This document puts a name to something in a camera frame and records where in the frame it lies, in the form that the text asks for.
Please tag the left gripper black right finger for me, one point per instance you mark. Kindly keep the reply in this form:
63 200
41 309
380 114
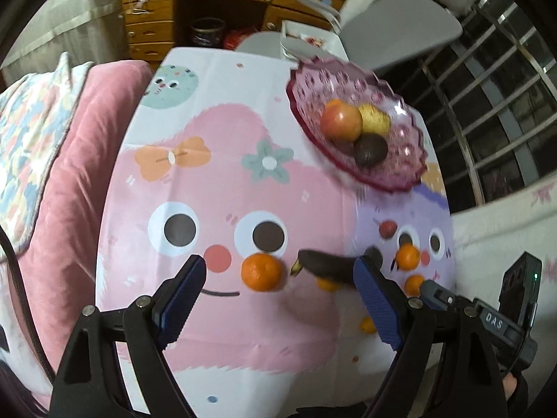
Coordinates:
398 324

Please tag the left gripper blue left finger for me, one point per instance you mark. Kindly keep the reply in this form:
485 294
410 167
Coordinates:
150 324

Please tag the small yellow kumquat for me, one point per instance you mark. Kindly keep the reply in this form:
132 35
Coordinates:
367 326
328 285

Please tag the orange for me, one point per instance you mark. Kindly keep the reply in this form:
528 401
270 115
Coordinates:
407 258
413 284
261 272

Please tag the dark overripe banana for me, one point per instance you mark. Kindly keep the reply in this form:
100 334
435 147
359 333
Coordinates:
325 266

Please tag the dark avocado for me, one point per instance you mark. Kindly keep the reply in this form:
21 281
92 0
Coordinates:
369 150

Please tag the yellow pear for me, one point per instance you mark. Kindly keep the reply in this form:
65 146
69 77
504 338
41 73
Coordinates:
374 121

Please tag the pink bed blanket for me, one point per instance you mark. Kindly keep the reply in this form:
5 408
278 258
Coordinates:
58 266

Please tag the cartoon printed tablecloth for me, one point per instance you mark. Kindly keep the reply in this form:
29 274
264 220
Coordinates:
214 164

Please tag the metal window grille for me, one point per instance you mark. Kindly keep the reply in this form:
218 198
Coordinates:
489 104

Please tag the floral quilt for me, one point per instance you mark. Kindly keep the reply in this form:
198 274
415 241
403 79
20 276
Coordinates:
36 113

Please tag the pink plastic fruit bowl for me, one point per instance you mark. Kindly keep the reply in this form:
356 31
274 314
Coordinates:
313 83

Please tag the grey office chair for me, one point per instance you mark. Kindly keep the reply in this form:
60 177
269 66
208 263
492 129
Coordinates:
387 33

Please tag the white storage bin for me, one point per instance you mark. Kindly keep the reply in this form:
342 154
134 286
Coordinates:
300 40

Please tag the lace covered cabinet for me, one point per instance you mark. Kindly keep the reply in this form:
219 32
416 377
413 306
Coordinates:
88 30

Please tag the wooden desk with drawers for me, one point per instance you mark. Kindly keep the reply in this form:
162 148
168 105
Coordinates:
153 27

